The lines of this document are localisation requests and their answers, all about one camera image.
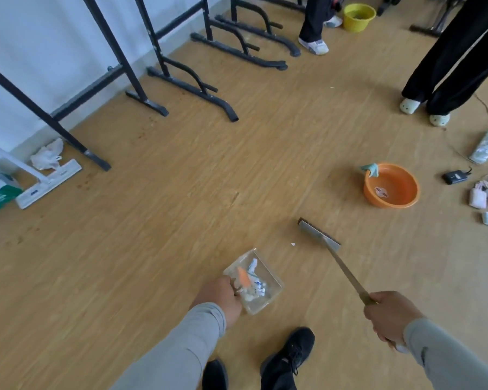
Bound person's right hand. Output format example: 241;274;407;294
364;291;427;352

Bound black exercise bike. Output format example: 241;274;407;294
409;0;468;38

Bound white-blue paper scrap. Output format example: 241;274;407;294
246;258;267;297

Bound long-handled broom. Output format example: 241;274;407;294
297;218;409;354

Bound clear plastic dustpan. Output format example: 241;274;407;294
222;247;285;316

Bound black shoe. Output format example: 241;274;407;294
260;327;316;390
202;358;228;390

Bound yellow plastic basin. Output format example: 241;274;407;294
343;3;377;33

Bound black exercise machine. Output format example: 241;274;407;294
376;0;406;17

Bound black left shoe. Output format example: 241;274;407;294
202;358;228;390

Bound person's left hand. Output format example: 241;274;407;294
191;276;243;330

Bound black power adapter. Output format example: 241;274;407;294
442;168;472;186

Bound orange plastic basin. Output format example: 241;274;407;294
363;162;420;210

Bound tangle of white cables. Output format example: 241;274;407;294
443;93;488;187

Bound crumpled white plastic bag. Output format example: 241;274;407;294
29;138;65;171

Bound black metal folding frame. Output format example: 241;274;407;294
0;0;170;172

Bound black right shoe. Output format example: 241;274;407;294
260;327;316;390

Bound person's left forearm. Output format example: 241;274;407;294
112;302;227;390

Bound shrink-wrapped pack of water bottles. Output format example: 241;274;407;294
0;170;24;218

